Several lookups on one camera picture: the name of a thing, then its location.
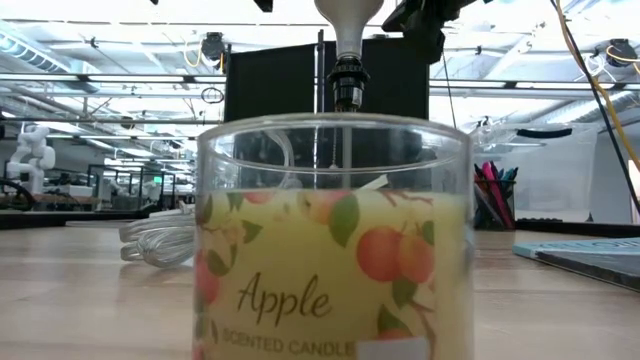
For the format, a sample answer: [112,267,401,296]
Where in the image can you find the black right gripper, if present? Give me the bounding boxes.
[381,0,479,66]

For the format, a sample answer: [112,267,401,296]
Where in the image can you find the white lightbulb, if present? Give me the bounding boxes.
[313,0,386,61]

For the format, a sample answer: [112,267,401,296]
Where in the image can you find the wooden base lamp black socket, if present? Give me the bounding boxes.
[326,54,372,189]

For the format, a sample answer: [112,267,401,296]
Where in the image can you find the white lamp cord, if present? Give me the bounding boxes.
[118,202,197,269]

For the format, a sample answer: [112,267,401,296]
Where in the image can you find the clear plastic storage bin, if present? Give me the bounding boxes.
[469,122,600,225]

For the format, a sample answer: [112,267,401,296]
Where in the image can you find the black mesh pen holder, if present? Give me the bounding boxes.
[471,177,519,232]

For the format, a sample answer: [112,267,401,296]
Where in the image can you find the small yellow round object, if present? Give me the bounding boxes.
[191,111,475,360]

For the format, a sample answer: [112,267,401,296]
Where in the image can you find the Yellowstone waterfall book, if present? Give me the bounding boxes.
[511,236,640,294]

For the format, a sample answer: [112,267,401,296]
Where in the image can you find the black curved tube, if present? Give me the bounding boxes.
[0,178,37,212]

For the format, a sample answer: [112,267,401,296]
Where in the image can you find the black ceiling cord reel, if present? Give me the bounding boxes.
[200,31,227,62]
[605,38,639,69]

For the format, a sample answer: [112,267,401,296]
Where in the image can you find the black cable loop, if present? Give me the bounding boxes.
[200,86,226,105]

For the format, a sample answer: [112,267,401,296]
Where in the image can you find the yellow hanging cable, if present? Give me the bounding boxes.
[552,0,640,174]

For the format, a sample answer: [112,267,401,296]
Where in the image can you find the black hanging cable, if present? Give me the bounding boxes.
[549,0,640,214]

